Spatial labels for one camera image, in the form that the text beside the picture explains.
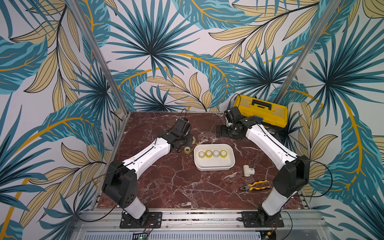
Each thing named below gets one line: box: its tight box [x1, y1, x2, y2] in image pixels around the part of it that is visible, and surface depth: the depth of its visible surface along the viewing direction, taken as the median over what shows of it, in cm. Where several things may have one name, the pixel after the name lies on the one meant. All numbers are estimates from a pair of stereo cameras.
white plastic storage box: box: [194, 143, 236, 172], surface depth 96 cm
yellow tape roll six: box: [219, 150, 228, 159], surface depth 99 cm
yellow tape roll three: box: [184, 146, 192, 155], surface depth 100 cm
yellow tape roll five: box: [198, 151, 206, 159], surface depth 97 cm
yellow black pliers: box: [239, 180, 271, 191], surface depth 85 cm
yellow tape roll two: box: [205, 149, 213, 159], surface depth 98 cm
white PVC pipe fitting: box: [243, 164, 255, 177], surface depth 90 cm
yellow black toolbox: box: [234, 94, 288, 135], surface depth 101 cm
